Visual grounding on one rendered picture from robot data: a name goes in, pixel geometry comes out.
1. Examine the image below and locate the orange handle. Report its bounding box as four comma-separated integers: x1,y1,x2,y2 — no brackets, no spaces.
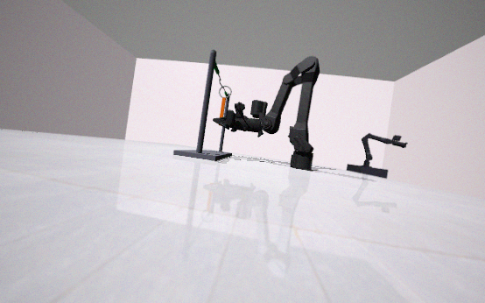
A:
219,85,232,117

